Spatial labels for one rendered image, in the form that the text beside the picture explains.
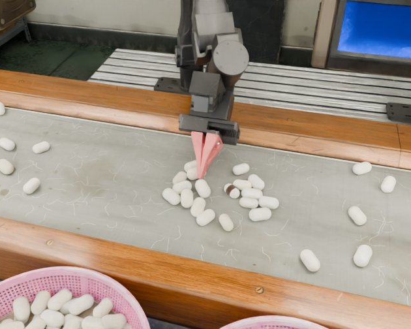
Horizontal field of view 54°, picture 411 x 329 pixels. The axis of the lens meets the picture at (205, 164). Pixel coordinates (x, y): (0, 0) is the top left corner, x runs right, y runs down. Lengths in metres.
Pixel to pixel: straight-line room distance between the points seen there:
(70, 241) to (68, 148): 0.26
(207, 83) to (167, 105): 0.26
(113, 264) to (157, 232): 0.10
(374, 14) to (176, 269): 0.38
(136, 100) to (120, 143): 0.12
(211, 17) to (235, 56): 0.12
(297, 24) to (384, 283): 2.21
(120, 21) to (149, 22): 0.21
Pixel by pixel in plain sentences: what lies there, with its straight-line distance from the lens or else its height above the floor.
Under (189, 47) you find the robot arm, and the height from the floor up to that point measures 0.82.
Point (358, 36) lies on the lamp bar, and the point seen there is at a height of 1.07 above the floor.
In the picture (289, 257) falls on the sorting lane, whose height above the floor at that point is 0.74.
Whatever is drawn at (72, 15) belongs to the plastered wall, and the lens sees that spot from 3.11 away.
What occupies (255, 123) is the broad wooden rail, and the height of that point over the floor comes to 0.76.
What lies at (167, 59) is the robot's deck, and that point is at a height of 0.67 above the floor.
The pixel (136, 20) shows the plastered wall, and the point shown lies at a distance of 2.91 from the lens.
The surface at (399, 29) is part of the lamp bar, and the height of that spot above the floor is 1.08.
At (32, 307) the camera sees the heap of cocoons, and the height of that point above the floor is 0.74.
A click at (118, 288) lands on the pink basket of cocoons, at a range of 0.56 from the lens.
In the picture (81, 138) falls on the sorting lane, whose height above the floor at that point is 0.74.
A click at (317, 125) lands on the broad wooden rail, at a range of 0.84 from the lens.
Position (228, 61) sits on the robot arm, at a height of 0.94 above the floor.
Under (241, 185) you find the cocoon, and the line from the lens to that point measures 0.69.
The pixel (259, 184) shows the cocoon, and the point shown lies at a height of 0.76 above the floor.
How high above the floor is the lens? 1.23
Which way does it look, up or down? 41 degrees down
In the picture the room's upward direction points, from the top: straight up
